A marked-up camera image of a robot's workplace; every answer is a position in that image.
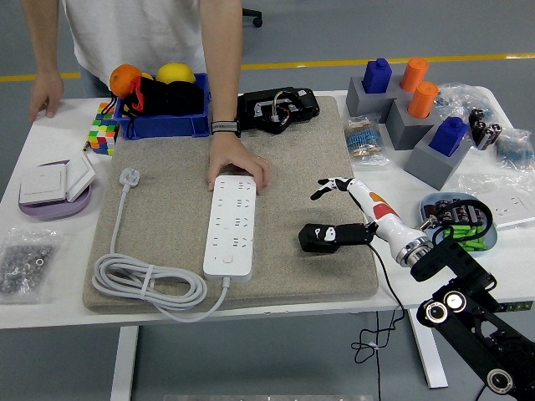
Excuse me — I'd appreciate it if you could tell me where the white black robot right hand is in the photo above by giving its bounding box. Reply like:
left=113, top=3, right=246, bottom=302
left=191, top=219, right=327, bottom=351
left=309, top=177, right=430, bottom=259

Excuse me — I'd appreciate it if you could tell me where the person's left hand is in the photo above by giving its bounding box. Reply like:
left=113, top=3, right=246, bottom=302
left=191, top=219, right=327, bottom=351
left=207, top=132, right=272, bottom=196

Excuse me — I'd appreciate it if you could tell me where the person's right hand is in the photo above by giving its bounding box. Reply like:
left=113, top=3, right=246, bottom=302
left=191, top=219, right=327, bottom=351
left=28, top=71, right=65, bottom=125

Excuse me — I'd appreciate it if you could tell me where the thin black plug cord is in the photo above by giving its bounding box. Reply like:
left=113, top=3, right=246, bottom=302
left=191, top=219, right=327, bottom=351
left=349, top=241, right=407, bottom=401

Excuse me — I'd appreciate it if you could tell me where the white power strip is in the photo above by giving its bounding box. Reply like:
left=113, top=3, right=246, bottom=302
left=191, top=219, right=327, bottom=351
left=203, top=175, right=257, bottom=282

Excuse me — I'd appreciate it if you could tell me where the black plug adapter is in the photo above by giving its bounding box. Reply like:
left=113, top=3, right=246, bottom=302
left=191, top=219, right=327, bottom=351
left=298, top=222, right=344, bottom=254

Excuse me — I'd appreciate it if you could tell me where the person's wrist watch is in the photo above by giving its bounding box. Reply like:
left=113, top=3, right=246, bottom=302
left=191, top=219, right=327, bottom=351
left=210, top=119, right=242, bottom=138

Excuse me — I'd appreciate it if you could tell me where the black cylindrical capacitor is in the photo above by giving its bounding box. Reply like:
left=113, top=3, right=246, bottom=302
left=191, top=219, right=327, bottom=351
left=466, top=202, right=486, bottom=226
left=451, top=199, right=469, bottom=223
left=436, top=200, right=455, bottom=225
left=422, top=203, right=440, bottom=229

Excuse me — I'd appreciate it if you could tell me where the grey socket block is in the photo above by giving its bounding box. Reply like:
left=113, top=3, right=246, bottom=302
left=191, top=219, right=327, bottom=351
left=345, top=76, right=405, bottom=124
left=404, top=132, right=476, bottom=191
left=385, top=99, right=443, bottom=150

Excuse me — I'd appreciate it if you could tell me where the colourful puzzle cube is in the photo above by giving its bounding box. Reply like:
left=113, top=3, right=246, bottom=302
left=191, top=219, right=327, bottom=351
left=88, top=102, right=120, bottom=156

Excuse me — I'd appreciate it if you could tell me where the bag of taped resistors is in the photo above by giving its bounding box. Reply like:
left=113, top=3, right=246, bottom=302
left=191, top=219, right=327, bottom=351
left=343, top=115, right=392, bottom=167

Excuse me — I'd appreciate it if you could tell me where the grey-brown mat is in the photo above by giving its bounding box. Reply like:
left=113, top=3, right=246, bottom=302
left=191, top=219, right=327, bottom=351
left=82, top=95, right=380, bottom=314

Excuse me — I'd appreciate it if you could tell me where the blue plastic bin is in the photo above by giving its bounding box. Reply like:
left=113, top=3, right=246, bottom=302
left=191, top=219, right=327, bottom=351
left=113, top=73, right=211, bottom=140

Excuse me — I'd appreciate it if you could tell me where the orange fruit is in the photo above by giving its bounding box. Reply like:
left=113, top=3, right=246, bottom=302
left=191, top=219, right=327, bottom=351
left=109, top=63, right=144, bottom=99

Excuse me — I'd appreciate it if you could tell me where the black open electronic device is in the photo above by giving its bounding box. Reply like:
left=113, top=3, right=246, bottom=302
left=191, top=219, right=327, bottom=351
left=236, top=86, right=322, bottom=135

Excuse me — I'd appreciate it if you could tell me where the yellow fruit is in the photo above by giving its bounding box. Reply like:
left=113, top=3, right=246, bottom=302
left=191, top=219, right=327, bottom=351
left=155, top=62, right=197, bottom=86

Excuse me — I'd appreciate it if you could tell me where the blue square peg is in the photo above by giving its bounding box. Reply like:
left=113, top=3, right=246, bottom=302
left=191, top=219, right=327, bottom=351
left=361, top=58, right=394, bottom=94
left=429, top=116, right=470, bottom=158

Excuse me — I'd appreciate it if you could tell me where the person's torso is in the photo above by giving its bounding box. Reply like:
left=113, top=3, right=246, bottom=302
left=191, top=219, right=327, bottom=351
left=60, top=0, right=209, bottom=99

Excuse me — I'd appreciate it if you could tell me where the light blue plate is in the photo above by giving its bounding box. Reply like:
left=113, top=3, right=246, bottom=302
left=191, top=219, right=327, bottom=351
left=420, top=190, right=499, bottom=256

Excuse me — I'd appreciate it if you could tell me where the orange cylinder peg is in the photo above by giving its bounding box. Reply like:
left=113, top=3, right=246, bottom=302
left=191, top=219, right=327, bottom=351
left=400, top=57, right=430, bottom=93
left=407, top=81, right=440, bottom=119

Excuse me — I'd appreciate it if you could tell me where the purple tray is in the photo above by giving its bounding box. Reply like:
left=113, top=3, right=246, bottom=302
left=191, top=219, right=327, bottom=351
left=18, top=158, right=92, bottom=221

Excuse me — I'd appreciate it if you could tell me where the bag of black capacitors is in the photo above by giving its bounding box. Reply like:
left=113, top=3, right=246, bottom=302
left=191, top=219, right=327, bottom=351
left=466, top=107, right=504, bottom=152

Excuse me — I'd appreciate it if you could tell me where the white table leg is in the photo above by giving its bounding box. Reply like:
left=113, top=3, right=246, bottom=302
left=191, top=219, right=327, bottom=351
left=407, top=311, right=449, bottom=389
left=110, top=325, right=140, bottom=401

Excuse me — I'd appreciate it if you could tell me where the clear bag of metal nuts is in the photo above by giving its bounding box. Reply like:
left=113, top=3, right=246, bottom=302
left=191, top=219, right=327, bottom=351
left=0, top=227, right=66, bottom=304

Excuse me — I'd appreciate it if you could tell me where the black red drawstring bag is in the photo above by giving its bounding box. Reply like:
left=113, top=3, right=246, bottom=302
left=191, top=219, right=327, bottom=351
left=109, top=76, right=206, bottom=141

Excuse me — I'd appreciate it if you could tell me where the white wall switch panel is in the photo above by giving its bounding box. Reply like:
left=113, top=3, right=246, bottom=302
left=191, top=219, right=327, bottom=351
left=19, top=163, right=68, bottom=206
left=64, top=150, right=97, bottom=204

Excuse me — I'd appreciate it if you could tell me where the white power strip cord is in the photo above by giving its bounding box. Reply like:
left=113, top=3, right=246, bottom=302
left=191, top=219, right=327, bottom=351
left=91, top=167, right=232, bottom=323

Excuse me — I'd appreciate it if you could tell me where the bagged white wall socket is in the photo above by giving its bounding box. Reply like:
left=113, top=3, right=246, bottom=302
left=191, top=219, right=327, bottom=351
left=457, top=171, right=535, bottom=230

